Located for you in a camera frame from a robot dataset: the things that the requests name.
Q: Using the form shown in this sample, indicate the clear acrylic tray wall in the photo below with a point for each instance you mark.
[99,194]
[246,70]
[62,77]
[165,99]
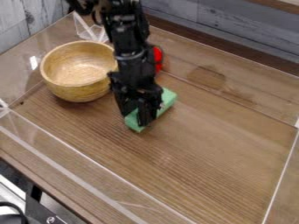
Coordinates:
[87,187]

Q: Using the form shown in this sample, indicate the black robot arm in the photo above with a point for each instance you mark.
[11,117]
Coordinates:
[123,19]

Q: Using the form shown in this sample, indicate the clear acrylic corner bracket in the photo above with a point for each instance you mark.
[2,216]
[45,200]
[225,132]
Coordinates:
[94,33]

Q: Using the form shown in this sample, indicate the red toy fruit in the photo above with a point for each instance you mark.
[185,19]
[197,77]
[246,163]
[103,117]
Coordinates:
[158,58]

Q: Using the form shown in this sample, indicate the brown wooden bowl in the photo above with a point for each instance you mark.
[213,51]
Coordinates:
[75,70]

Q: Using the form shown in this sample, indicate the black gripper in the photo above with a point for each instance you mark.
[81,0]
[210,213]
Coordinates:
[134,85]

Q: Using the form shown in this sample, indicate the green rectangular block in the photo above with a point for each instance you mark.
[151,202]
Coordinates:
[170,97]

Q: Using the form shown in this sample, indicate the black table leg bracket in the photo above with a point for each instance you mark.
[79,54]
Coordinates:
[37,212]

